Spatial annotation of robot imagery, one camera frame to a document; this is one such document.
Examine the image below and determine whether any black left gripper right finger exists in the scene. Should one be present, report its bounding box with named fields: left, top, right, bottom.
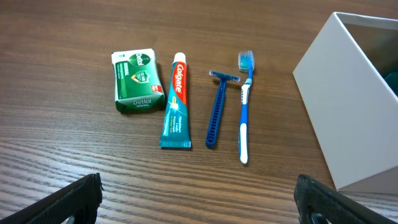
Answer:
left=294, top=174, right=397, bottom=224

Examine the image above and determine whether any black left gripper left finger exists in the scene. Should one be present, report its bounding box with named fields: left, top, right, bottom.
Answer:
left=1, top=173, right=103, bottom=224

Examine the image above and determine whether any green Dettol soap box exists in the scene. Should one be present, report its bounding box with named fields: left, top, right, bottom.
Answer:
left=111, top=49, right=165, bottom=113

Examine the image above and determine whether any blue mouthwash bottle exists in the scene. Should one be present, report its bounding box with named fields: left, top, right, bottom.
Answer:
left=384, top=72, right=398, bottom=96

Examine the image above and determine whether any Colgate toothpaste tube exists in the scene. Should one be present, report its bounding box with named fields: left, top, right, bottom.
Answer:
left=159, top=52, right=192, bottom=148

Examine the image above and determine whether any blue disposable razor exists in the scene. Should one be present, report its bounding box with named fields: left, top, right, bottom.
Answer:
left=205, top=70, right=241, bottom=149

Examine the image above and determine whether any white open cardboard box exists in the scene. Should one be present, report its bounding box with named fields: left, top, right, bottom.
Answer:
left=293, top=12, right=397, bottom=194

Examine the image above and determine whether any blue white toothbrush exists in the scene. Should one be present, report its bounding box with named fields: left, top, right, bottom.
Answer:
left=238, top=50, right=255, bottom=165

